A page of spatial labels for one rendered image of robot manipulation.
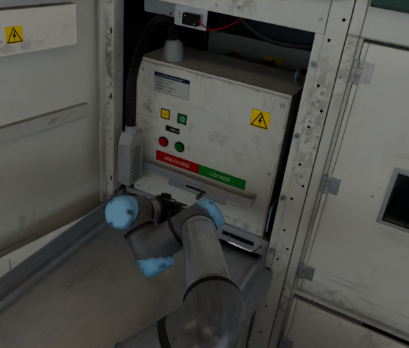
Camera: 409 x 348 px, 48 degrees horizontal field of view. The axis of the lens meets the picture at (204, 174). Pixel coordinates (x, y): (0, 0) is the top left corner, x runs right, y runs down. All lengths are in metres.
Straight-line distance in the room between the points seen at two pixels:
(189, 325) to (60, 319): 0.68
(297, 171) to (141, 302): 0.56
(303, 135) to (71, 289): 0.76
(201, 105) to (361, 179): 0.49
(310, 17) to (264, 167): 0.44
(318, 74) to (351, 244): 0.46
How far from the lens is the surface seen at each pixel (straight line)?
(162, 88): 1.41
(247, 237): 1.47
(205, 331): 0.65
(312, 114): 1.19
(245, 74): 1.36
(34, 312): 1.32
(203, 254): 0.82
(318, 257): 1.36
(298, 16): 1.15
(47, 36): 1.32
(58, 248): 1.46
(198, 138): 1.40
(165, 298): 1.33
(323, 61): 1.15
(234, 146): 1.35
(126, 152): 1.43
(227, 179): 1.41
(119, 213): 1.03
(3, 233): 1.50
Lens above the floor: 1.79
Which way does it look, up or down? 30 degrees down
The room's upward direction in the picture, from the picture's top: 7 degrees clockwise
